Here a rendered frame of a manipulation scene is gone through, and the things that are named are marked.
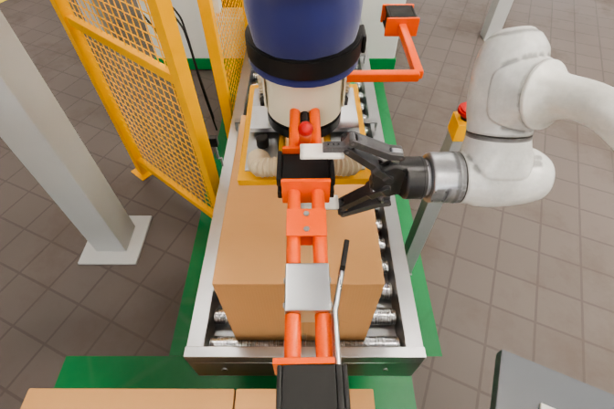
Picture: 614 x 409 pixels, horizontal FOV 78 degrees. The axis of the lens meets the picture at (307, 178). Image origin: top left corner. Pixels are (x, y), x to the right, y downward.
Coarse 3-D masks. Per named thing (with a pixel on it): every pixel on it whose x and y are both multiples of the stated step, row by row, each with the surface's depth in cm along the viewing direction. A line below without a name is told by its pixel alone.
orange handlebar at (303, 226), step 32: (416, 64) 87; (320, 128) 74; (288, 192) 63; (320, 192) 63; (288, 224) 58; (320, 224) 58; (288, 256) 55; (320, 256) 55; (288, 320) 49; (320, 320) 49; (288, 352) 46; (320, 352) 46
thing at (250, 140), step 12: (252, 96) 98; (252, 132) 89; (264, 132) 89; (276, 132) 89; (252, 144) 86; (264, 144) 84; (276, 144) 86; (240, 156) 85; (276, 156) 84; (240, 168) 82; (240, 180) 80; (252, 180) 80; (264, 180) 80
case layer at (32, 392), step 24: (24, 408) 106; (48, 408) 106; (72, 408) 106; (96, 408) 106; (120, 408) 106; (144, 408) 106; (168, 408) 106; (192, 408) 106; (216, 408) 106; (240, 408) 106; (264, 408) 106; (360, 408) 106
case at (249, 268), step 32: (256, 192) 105; (224, 224) 98; (256, 224) 98; (352, 224) 98; (224, 256) 92; (256, 256) 92; (352, 256) 92; (224, 288) 89; (256, 288) 89; (352, 288) 89; (256, 320) 105; (352, 320) 104
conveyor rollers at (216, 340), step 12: (252, 84) 204; (360, 84) 204; (360, 96) 198; (384, 240) 141; (384, 264) 134; (384, 288) 128; (216, 312) 123; (384, 312) 123; (372, 324) 124; (384, 324) 123; (216, 336) 119; (228, 336) 119
